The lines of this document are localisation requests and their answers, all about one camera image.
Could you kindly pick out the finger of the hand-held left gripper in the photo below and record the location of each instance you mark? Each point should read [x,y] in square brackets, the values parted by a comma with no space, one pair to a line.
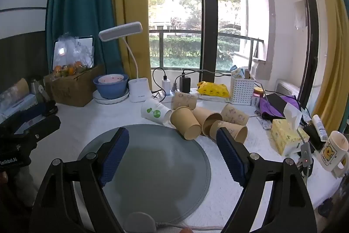
[35,111]
[41,125]

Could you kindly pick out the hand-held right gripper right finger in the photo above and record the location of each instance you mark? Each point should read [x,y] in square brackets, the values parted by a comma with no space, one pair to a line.
[231,158]

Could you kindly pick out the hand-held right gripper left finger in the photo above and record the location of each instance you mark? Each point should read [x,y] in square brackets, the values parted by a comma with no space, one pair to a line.
[114,156]

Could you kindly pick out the printed brown paper cup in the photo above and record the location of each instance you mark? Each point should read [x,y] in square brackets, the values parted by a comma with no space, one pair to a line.
[237,132]
[185,100]
[235,114]

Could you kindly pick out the plain brown paper cup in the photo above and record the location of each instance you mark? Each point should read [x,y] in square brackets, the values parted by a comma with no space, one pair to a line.
[185,122]
[208,119]

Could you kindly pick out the white paper cup green print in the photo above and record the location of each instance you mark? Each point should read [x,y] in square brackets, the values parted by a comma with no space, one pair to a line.
[154,111]

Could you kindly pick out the silver bottle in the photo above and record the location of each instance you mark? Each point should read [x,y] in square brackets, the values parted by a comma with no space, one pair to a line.
[34,87]

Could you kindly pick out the clear plastic container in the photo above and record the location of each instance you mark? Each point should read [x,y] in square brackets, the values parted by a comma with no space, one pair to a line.
[13,92]

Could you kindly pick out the cardboard box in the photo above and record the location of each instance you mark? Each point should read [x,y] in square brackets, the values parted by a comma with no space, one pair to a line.
[71,89]

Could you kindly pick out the grey round mat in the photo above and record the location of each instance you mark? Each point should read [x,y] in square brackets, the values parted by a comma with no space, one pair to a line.
[163,162]

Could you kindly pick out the yellow tissue box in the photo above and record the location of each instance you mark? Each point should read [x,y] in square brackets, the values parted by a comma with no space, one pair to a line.
[286,137]

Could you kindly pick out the purple cloth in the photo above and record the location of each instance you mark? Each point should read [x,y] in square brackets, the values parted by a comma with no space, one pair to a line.
[268,110]

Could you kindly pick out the white plate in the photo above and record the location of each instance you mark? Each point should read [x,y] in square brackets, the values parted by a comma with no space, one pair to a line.
[122,96]

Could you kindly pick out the blue bowl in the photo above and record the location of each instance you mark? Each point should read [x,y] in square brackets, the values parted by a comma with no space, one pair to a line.
[110,91]

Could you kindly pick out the white plastic basket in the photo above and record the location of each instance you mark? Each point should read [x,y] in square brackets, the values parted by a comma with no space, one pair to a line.
[241,91]

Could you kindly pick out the clear bag of fruit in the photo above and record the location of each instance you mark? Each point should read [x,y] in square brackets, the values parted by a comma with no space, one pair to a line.
[73,55]

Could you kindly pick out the white desk lamp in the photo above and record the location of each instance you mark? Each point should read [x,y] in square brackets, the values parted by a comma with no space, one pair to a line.
[137,91]

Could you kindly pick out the white round puck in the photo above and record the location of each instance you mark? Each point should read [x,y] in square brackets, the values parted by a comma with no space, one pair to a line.
[139,223]

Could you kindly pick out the yellow wipes packet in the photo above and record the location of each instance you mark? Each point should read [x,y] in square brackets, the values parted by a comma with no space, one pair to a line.
[214,89]

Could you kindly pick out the black pouch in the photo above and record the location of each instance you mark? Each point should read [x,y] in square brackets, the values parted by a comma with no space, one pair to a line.
[276,102]

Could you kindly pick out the white power strip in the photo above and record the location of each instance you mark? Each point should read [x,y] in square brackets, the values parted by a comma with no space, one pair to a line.
[167,98]

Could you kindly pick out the black charger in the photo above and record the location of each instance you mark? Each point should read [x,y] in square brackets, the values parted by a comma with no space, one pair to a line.
[185,84]

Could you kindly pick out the white charger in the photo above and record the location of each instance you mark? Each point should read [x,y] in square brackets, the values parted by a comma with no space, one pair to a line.
[165,84]

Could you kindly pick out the white outdoor unit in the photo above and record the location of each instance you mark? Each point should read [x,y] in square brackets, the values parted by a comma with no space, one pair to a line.
[286,88]

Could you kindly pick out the white tube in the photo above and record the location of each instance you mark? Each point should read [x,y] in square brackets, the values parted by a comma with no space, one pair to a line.
[319,126]

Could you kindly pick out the white cartoon mug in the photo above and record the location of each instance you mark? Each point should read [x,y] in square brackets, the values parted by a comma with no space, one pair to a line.
[331,152]

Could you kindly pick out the teal curtain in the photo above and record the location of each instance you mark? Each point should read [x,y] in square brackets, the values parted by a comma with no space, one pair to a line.
[81,3]

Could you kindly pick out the balcony railing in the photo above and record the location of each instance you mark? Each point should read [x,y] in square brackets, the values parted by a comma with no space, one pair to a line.
[237,37]

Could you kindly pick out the yellow curtain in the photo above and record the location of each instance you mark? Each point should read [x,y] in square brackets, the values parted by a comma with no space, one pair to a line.
[131,3]
[334,31]

